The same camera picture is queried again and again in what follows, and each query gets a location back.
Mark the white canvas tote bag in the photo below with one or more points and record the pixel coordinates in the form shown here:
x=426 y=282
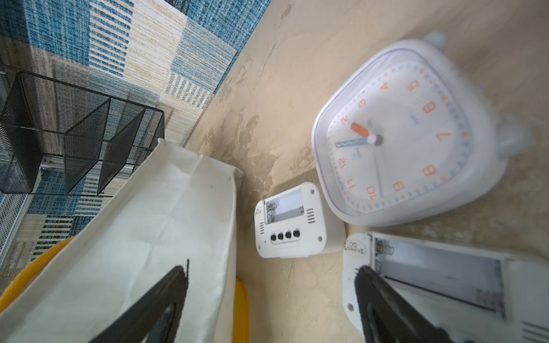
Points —
x=177 y=209

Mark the white square alarm clock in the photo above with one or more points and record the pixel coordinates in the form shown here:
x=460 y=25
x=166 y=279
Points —
x=408 y=136

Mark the white digital clock back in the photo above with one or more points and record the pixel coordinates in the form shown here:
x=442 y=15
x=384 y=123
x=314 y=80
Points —
x=474 y=294

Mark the black mesh shelf rack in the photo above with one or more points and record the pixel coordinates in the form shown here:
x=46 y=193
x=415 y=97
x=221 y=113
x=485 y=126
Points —
x=42 y=117

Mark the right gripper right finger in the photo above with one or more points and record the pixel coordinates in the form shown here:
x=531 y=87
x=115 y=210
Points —
x=386 y=316

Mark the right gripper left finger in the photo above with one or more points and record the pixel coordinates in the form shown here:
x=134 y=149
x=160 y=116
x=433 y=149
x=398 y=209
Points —
x=155 y=317

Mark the small white gadget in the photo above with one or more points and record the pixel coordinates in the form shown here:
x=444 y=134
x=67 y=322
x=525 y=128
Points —
x=297 y=223

